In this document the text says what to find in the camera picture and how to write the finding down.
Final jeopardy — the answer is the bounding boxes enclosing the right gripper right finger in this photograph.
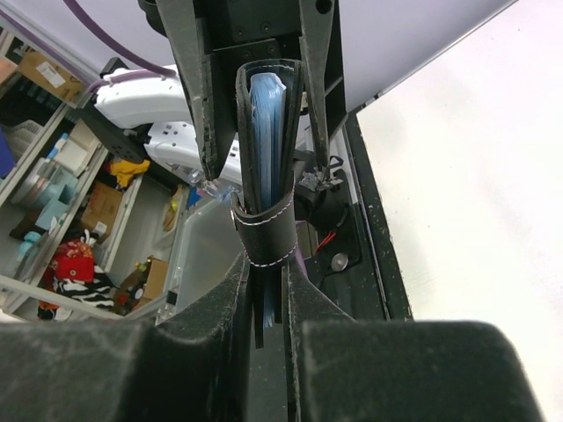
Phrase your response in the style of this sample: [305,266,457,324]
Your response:
[281,263,543,421]

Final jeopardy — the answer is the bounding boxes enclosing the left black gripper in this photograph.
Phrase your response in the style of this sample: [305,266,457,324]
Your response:
[156,0,347,180]

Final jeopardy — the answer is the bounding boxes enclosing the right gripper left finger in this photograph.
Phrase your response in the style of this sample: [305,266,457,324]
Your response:
[1,257,250,421]

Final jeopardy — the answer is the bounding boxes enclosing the black leather card holder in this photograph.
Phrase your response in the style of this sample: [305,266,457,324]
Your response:
[231,59,303,348]

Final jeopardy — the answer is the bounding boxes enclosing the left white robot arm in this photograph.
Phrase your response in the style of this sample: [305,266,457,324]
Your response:
[94,1,347,183]

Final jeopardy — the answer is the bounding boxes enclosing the translucent plastic storage box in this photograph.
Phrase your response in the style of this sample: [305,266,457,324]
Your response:
[156,197,242,324]

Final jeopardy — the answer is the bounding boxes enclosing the storage shelf with clutter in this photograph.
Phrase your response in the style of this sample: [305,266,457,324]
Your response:
[0,25,186,322]

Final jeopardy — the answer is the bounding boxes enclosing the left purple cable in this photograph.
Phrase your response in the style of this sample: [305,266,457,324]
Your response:
[0,0,177,98]

